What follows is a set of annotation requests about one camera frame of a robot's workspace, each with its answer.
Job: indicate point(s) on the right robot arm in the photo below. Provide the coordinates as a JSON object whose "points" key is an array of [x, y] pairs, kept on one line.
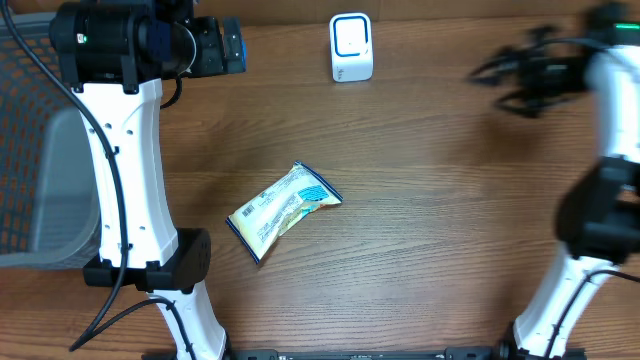
{"points": [[597, 230]]}

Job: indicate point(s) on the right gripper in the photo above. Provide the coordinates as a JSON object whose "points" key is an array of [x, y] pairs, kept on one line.
{"points": [[512, 61]]}

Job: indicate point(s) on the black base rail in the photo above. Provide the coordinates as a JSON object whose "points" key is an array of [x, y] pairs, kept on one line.
{"points": [[360, 355]]}

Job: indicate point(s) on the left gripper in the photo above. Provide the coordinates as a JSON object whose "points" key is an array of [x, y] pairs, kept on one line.
{"points": [[217, 63]]}

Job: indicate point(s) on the white barcode scanner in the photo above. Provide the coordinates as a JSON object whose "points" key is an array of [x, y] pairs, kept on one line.
{"points": [[351, 47]]}

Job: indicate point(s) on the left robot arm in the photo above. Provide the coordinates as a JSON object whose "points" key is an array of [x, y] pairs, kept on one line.
{"points": [[114, 57]]}

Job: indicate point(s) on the yellow white snack bag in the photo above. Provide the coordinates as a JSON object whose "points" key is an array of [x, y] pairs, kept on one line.
{"points": [[263, 219]]}

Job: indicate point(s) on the grey plastic shopping basket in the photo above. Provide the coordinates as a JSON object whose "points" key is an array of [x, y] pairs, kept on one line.
{"points": [[50, 216]]}

